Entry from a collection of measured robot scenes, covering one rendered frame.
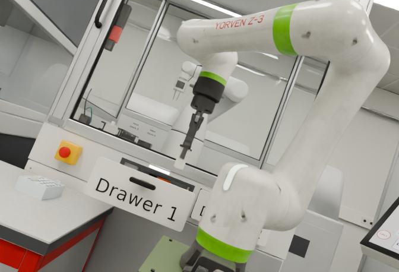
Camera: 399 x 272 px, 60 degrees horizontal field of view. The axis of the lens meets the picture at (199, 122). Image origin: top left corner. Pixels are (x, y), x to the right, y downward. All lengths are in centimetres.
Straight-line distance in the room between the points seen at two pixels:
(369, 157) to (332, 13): 421
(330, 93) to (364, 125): 405
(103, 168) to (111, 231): 41
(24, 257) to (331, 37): 75
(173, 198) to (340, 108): 49
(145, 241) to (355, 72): 91
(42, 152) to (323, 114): 100
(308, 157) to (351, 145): 397
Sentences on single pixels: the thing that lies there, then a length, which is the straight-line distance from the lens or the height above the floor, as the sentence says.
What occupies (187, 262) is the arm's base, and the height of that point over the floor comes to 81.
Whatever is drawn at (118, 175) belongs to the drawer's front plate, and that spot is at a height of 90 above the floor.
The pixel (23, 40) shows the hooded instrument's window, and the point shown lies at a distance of 182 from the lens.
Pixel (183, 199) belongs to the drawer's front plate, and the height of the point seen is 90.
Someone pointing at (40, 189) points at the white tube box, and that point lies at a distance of 106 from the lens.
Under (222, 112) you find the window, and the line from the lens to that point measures 134.
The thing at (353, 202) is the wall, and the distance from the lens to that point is 482.
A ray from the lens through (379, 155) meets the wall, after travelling 495.
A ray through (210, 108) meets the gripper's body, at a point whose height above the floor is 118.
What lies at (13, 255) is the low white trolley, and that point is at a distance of 82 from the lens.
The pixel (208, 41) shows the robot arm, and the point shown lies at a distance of 96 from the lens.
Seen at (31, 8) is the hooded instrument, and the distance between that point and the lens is 176.
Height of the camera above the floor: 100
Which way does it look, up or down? 7 degrees up
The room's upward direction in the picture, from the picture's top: 21 degrees clockwise
